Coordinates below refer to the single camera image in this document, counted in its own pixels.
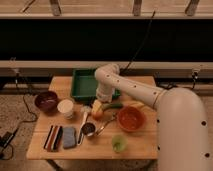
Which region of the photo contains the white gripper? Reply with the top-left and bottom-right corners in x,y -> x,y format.
92,82 -> 115,113

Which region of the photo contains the orange apple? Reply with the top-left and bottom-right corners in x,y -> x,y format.
91,111 -> 103,120

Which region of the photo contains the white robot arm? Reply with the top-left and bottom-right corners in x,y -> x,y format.
95,63 -> 213,171

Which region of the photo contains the red orange bowl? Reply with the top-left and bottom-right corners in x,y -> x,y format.
117,106 -> 146,132

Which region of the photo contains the dark purple bowl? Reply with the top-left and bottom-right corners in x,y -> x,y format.
34,91 -> 58,113

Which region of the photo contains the white dish brush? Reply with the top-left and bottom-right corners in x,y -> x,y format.
77,106 -> 91,145

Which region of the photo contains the green cucumber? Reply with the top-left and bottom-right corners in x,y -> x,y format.
101,103 -> 123,111

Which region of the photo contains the green plastic tray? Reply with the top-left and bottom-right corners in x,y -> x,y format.
70,67 -> 122,102

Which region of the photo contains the small metal cup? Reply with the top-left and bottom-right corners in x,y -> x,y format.
82,122 -> 96,137

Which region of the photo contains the metal spoon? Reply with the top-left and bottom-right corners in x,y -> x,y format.
86,115 -> 116,137

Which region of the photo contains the white paper cup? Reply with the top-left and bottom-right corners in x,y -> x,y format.
57,99 -> 74,119

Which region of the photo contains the yellow banana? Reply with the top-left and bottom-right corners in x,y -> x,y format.
129,102 -> 145,108

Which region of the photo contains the blue grey sponge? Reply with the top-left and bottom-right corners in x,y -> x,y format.
63,127 -> 76,149

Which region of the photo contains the wooden table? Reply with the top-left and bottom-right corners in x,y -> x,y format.
26,75 -> 159,161

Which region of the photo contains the green plastic cup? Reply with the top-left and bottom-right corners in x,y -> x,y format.
111,135 -> 127,153

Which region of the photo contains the striped sponge block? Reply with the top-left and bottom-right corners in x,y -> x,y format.
43,125 -> 63,152

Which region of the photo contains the black cable at back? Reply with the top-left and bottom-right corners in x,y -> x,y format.
119,10 -> 157,75

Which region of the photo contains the black cable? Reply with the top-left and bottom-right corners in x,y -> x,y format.
119,10 -> 157,75
0,71 -> 39,160

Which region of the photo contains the black cable on left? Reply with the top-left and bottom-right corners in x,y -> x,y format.
0,71 -> 39,160

